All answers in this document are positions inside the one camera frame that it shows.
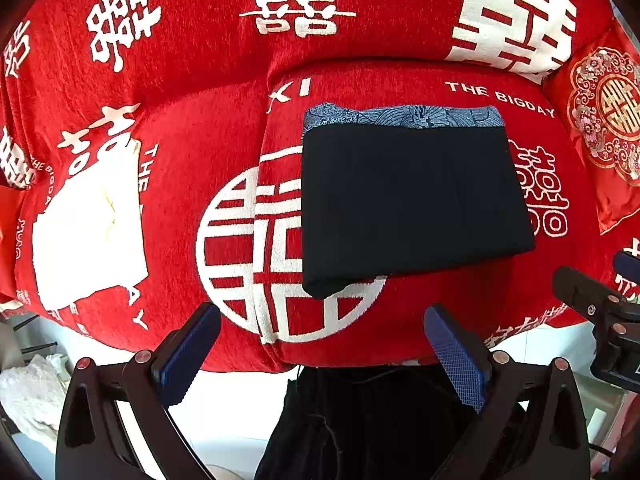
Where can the red printed blanket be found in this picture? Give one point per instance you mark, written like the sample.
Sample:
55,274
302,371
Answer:
200,110

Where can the white crumpled cloth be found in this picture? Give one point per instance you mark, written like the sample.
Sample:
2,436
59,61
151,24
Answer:
30,395

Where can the black pants with blue waistband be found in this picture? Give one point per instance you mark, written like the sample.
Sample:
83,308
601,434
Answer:
410,200

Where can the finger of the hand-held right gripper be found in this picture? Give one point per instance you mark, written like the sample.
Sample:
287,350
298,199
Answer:
629,267
580,290

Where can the red embroidered cushion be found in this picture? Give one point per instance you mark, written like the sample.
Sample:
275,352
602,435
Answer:
600,120

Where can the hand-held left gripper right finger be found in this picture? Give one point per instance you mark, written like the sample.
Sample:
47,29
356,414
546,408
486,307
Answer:
457,360

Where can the person's black clothing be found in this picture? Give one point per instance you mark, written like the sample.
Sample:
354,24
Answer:
370,420

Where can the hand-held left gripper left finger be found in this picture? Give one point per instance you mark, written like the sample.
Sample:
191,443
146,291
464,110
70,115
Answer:
187,360

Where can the white folded cloth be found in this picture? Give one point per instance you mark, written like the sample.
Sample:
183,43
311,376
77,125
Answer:
90,230

